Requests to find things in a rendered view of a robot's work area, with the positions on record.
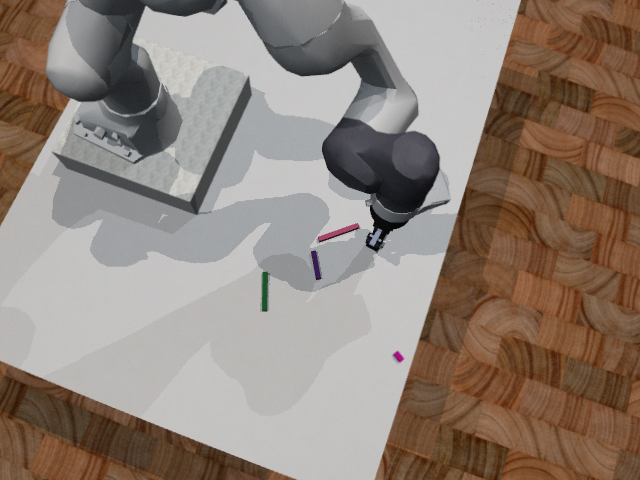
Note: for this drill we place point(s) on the purple rod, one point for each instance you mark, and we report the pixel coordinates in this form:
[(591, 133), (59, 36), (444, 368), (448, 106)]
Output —
[(315, 264)]

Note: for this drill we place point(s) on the pink rod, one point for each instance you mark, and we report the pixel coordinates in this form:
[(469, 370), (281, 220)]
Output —
[(338, 232)]

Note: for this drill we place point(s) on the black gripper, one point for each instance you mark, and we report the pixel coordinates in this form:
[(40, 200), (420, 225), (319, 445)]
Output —
[(381, 229)]

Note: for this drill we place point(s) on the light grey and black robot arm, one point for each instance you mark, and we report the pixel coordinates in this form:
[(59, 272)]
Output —
[(92, 60)]

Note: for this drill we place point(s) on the green rod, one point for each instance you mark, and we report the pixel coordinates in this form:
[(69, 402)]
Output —
[(264, 291)]

